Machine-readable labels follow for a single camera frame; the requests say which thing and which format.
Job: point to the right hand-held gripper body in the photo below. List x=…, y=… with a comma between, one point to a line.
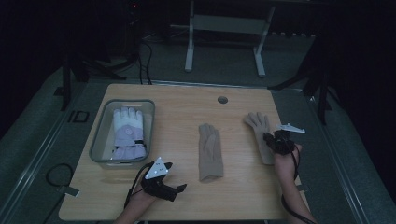
x=281, y=143

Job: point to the grey table grommet hole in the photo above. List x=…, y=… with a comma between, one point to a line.
x=222, y=100

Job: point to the clear plastic bin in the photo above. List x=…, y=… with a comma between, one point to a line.
x=102, y=133

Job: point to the black tripod stand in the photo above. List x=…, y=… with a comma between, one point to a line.
x=67, y=81
x=322, y=93

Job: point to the beige fabric glove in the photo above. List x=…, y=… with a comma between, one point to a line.
x=258, y=124
x=210, y=149

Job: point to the person's left hand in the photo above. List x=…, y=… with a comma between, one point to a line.
x=143, y=196

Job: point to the white metal frame stand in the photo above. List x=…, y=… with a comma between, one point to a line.
x=227, y=23

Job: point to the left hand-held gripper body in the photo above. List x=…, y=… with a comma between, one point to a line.
x=155, y=183

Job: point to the white and purple ski glove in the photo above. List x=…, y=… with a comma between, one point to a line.
x=127, y=133

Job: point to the grey metal table bracket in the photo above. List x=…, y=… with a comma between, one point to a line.
x=69, y=191
x=303, y=187

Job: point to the person's right hand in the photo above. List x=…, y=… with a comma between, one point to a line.
x=286, y=163

